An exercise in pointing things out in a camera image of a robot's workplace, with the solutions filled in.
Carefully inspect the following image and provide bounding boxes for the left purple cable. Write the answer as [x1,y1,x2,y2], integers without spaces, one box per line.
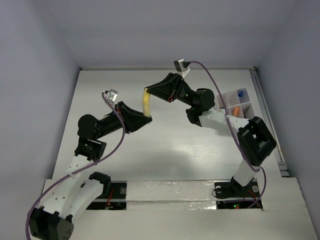
[24,91,126,240]

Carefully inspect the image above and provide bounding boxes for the yellow highlighter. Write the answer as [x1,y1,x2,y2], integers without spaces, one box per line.
[142,88,151,117]

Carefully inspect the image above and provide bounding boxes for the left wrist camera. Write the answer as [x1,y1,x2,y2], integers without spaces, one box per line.
[104,89,118,105]

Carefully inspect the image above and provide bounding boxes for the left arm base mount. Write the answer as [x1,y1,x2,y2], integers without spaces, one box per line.
[86,181,127,211]

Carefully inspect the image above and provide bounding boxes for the purple cable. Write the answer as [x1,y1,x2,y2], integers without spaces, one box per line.
[189,61,266,209]
[24,91,126,240]

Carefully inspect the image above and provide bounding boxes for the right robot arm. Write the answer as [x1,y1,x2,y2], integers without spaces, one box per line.
[144,73,277,196]

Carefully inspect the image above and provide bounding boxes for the orange highlighter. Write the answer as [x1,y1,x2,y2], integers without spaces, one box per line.
[232,106,240,117]

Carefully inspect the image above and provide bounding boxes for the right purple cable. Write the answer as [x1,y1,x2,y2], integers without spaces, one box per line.
[189,61,266,209]

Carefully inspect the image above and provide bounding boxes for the white compartment organizer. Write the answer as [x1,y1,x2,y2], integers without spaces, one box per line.
[214,87,255,119]

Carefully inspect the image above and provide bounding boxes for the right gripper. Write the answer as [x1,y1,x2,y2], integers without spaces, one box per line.
[144,73,196,108]

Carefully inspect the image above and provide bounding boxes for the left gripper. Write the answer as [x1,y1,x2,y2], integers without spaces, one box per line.
[95,101,152,140]

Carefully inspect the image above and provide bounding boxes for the blue glue bottle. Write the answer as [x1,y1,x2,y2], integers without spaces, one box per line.
[237,89,245,98]

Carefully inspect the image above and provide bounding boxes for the black scissors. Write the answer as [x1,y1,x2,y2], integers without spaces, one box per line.
[243,105,253,118]

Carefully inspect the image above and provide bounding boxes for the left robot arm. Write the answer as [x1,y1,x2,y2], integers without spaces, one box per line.
[25,101,152,240]

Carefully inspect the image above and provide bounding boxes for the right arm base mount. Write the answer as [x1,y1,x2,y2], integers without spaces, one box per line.
[211,177,263,210]

